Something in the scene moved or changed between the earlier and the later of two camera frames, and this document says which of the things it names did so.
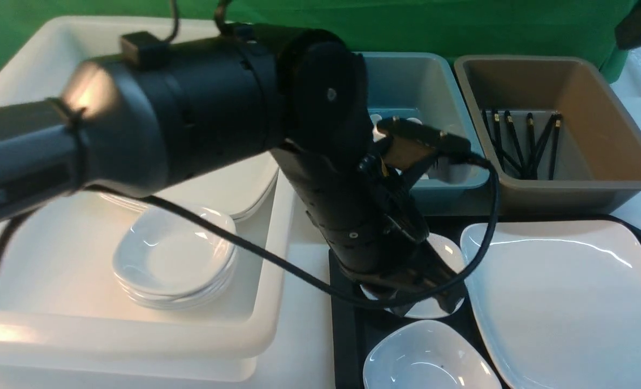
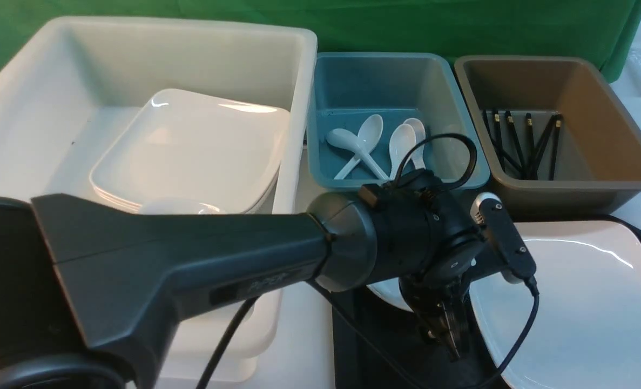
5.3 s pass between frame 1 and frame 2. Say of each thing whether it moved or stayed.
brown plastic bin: stayed
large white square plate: stayed
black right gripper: moved
